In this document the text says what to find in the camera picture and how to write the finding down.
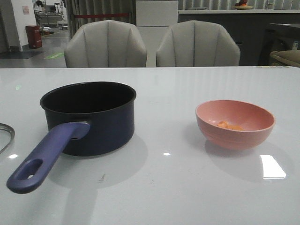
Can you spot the red trash bin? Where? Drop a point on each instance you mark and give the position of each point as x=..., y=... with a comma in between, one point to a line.
x=33, y=36

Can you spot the fruit plate on counter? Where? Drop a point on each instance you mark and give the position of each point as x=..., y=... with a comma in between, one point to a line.
x=242, y=5

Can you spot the left grey upholstered chair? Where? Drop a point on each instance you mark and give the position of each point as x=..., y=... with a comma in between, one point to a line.
x=106, y=44

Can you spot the grey upholstered chair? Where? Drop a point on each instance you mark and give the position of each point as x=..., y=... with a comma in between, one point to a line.
x=197, y=44
x=106, y=44

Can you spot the glass lid with blue knob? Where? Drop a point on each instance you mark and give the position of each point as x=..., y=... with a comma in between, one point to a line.
x=7, y=134

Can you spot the pink plastic bowl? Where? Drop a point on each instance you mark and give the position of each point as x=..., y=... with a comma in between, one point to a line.
x=257, y=123

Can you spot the orange ham slice pile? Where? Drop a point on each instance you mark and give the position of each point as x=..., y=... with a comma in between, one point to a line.
x=225, y=124

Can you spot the dark blue saucepan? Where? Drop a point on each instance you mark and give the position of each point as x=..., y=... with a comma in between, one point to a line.
x=84, y=119

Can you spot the dark counter with white top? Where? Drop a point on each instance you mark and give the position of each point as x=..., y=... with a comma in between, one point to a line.
x=247, y=27

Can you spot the dark side table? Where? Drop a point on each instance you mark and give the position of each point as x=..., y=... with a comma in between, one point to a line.
x=279, y=37

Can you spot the beige sofa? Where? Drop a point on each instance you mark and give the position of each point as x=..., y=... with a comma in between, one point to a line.
x=285, y=58

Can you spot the right grey upholstered chair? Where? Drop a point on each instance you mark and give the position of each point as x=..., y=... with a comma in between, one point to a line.
x=197, y=44

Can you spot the red barrier belt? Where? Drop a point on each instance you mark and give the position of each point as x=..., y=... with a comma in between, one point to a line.
x=102, y=16

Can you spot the white cabinet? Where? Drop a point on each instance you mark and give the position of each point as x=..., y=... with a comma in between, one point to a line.
x=153, y=17

